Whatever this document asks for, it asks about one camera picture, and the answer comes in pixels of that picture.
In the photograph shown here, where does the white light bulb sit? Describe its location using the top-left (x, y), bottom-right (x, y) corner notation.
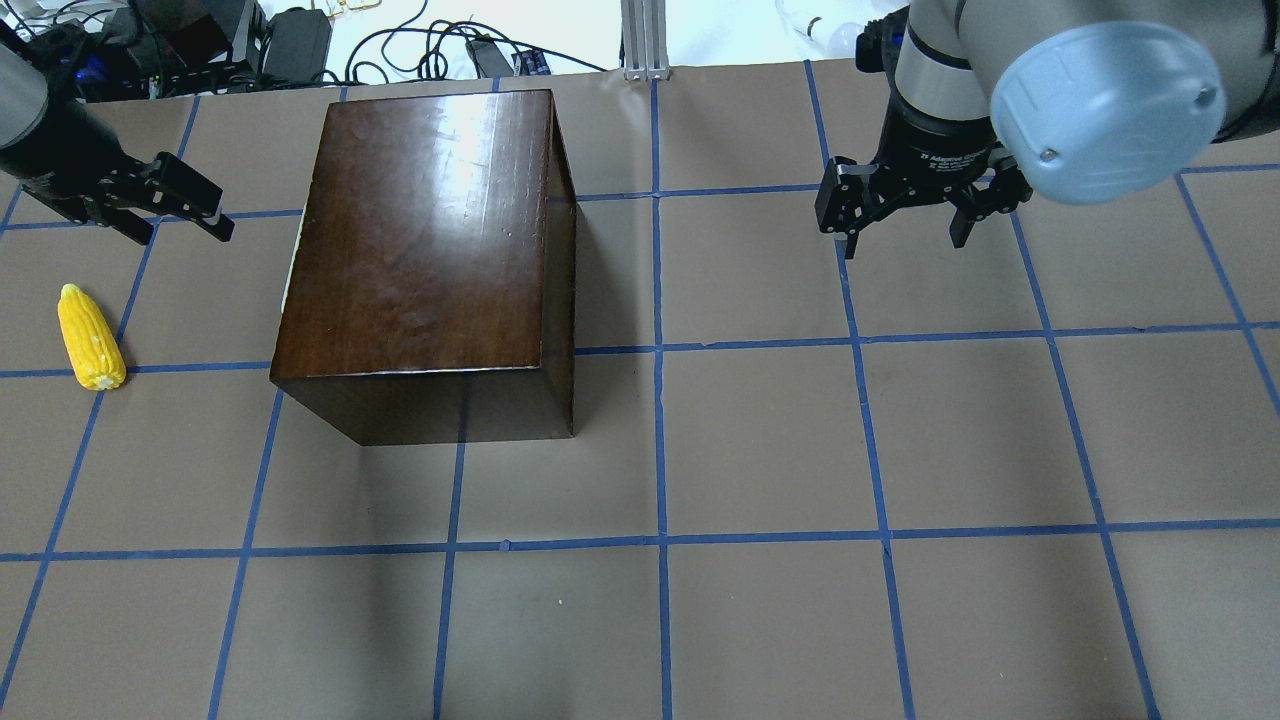
top-left (804, 15), bottom-right (867, 59)

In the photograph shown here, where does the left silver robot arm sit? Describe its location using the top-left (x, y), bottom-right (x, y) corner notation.
top-left (1, 29), bottom-right (236, 246)

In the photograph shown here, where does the black power adapter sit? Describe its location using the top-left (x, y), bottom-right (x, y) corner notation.
top-left (261, 8), bottom-right (332, 85)

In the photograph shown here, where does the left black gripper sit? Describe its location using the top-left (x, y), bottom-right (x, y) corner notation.
top-left (20, 151), bottom-right (236, 246)

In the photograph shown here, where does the dark brown wooden cabinet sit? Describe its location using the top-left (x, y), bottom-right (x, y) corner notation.
top-left (270, 88), bottom-right (579, 446)

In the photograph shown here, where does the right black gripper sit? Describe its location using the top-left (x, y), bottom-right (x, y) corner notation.
top-left (814, 111), bottom-right (1033, 260)

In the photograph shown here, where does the yellow corn cob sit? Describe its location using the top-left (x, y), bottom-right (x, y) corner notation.
top-left (58, 283), bottom-right (127, 392)

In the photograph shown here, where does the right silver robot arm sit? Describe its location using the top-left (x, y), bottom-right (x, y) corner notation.
top-left (815, 1), bottom-right (1277, 258)

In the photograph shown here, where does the aluminium frame post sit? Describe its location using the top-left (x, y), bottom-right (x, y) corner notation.
top-left (620, 0), bottom-right (671, 82)

